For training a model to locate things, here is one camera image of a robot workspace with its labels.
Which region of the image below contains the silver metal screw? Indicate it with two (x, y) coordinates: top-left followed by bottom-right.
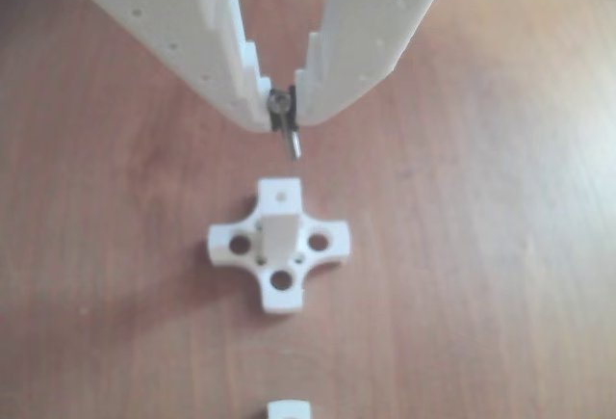
(267, 90), (304, 161)

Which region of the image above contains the white cross-base post stand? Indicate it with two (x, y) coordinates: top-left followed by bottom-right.
(207, 176), (355, 316)
(266, 401), (315, 419)

